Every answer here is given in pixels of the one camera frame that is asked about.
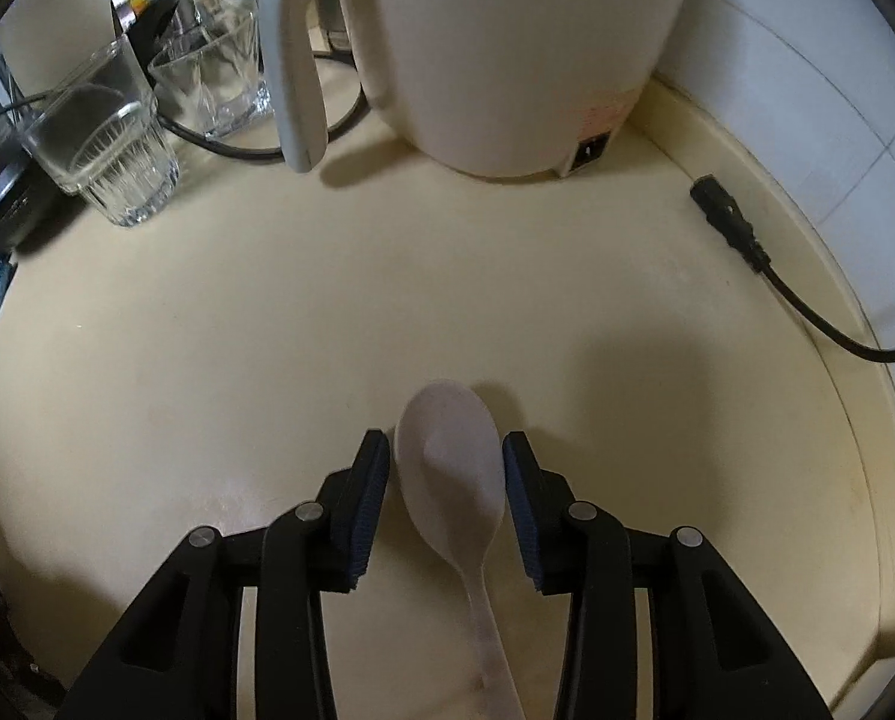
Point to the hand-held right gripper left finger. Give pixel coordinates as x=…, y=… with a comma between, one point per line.
x=367, y=514

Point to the white plastic spoon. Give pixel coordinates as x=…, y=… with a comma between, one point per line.
x=451, y=465

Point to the ribbed clear drinking glass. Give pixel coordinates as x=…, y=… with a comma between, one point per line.
x=110, y=157

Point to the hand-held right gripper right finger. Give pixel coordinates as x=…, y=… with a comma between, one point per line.
x=521, y=514

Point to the white electric kettle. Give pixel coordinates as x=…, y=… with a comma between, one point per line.
x=507, y=52

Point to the black appliance base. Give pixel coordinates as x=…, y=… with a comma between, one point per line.
x=12, y=202

